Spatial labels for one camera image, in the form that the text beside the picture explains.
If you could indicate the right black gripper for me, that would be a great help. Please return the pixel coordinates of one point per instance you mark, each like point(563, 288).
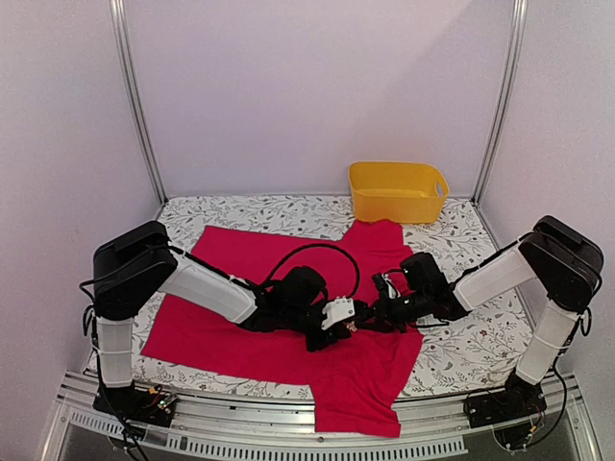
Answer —
point(383, 321)

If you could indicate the right aluminium frame post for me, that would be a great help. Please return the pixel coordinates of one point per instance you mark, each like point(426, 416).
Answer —
point(511, 62)

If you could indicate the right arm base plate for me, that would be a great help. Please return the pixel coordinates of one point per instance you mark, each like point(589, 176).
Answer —
point(499, 408)

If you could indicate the aluminium frame post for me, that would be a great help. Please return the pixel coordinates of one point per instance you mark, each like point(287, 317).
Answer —
point(511, 62)
point(125, 56)

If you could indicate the yellow plastic basket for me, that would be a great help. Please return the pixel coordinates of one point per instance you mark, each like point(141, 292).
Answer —
point(401, 192)

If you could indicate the red t-shirt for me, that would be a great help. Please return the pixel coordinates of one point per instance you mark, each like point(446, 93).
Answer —
point(354, 382)

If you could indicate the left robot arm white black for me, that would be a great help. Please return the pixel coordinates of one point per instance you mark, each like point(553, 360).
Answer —
point(131, 268)

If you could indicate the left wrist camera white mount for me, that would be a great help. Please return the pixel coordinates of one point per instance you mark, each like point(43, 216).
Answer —
point(336, 311)

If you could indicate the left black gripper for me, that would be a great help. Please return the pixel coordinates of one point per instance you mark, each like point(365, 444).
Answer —
point(337, 331)

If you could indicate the left aluminium frame post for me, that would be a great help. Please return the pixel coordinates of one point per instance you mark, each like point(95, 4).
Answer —
point(125, 56)

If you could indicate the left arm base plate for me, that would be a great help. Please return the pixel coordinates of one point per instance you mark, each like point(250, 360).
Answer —
point(153, 406)

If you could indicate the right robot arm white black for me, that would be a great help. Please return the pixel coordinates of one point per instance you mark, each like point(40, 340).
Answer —
point(553, 258)

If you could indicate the aluminium front rail frame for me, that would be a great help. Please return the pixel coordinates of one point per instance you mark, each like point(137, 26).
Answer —
point(209, 426)

